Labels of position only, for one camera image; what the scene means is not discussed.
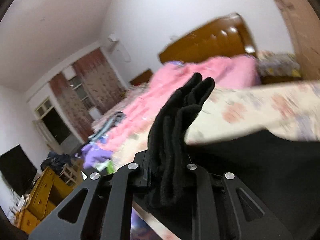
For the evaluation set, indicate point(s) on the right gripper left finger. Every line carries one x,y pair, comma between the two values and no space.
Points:
99,208

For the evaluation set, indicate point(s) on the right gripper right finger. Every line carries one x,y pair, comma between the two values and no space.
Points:
227,209

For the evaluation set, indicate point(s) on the black pants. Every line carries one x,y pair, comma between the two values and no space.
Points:
283,174

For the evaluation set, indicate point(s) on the purple clothes pile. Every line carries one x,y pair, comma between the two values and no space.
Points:
92,153

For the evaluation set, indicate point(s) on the yellow wooden dresser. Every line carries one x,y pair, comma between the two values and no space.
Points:
49,191

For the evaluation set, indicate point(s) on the black television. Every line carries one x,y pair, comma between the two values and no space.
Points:
18,170

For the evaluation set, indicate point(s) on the floral bed sheet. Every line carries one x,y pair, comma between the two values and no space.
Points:
288,110

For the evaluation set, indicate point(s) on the patterned curtain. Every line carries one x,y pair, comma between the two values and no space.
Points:
95,85

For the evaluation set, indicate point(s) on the wooden nightstand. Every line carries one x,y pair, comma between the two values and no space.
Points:
142,78

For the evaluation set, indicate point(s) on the small bedside table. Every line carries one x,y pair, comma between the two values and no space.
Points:
277,67

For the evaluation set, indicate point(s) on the wooden headboard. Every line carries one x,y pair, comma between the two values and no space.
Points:
225,36

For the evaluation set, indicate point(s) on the wooden wardrobe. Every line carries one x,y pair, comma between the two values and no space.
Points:
303,25

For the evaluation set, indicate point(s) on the wall air conditioner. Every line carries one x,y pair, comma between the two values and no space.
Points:
113,40

